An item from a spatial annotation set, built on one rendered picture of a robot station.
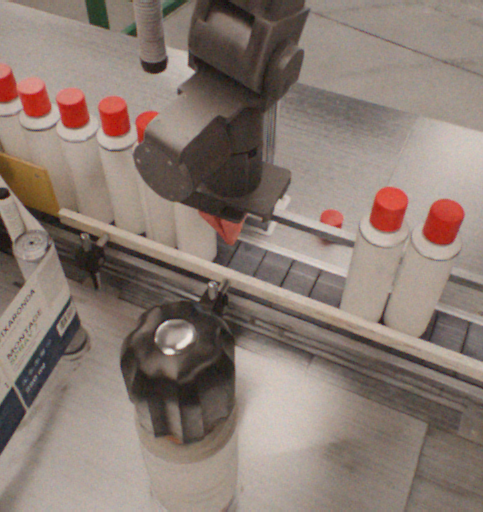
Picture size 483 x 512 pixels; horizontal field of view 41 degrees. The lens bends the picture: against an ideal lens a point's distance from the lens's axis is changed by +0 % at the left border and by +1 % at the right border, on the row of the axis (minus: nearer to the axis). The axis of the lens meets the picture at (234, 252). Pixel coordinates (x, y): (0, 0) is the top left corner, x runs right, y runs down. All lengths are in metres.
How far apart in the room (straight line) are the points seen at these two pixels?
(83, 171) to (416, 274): 0.42
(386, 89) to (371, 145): 1.55
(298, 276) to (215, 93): 0.37
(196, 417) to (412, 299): 0.35
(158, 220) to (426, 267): 0.33
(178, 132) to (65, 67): 0.80
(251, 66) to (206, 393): 0.24
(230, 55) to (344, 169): 0.58
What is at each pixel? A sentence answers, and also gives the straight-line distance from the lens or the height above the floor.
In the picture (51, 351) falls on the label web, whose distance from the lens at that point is 0.71.
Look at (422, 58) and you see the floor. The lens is 2.83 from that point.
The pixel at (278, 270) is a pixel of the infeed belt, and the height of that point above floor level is 0.88.
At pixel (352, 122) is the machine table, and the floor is 0.83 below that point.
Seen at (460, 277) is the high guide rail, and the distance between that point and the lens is 0.77.
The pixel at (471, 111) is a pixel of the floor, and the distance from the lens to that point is 2.61.
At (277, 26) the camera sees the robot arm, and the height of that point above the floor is 1.29.
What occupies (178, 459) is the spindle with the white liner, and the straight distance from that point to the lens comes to 0.51.
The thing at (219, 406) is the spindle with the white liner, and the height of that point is 1.12.
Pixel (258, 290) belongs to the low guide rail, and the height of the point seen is 0.91.
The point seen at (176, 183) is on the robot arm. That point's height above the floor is 1.19.
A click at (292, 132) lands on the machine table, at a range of 1.10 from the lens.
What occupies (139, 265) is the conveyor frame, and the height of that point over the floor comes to 0.88.
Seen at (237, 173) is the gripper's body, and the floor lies 1.14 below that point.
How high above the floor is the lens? 1.54
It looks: 51 degrees down
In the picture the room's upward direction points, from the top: straight up
